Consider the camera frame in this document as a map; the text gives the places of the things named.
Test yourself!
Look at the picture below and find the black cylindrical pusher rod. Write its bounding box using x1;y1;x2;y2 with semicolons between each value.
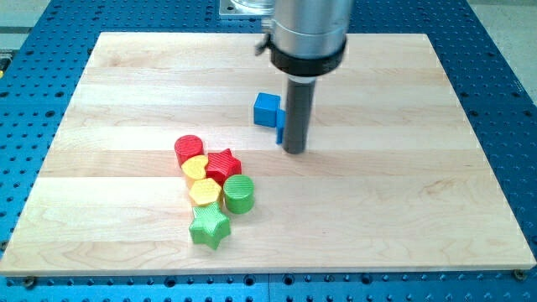
283;76;316;154

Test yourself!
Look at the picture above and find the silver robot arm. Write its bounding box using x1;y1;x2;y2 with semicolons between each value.
255;0;354;154

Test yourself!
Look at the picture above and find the red star block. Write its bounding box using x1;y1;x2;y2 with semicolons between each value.
206;148;242;185

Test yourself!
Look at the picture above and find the yellow hexagon block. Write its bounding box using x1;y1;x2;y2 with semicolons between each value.
189;178;223;206

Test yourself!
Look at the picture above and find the green star block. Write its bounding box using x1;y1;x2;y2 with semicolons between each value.
189;202;231;250

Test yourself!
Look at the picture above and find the blue flat block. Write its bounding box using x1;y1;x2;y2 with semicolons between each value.
275;109;286;144

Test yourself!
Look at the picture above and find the blue cube block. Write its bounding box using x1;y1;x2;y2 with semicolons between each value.
253;92;281;128

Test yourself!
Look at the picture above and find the green cylinder block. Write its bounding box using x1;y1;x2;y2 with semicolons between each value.
223;174;254;214

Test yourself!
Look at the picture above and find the red cylinder block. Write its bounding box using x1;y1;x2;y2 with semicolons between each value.
174;134;205;165

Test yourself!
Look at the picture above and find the yellow heart block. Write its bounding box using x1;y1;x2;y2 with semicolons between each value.
181;155;209;188

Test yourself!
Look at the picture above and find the light wooden board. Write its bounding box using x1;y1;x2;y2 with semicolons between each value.
1;32;535;277

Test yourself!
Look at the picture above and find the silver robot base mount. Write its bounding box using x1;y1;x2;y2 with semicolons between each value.
218;0;275;18

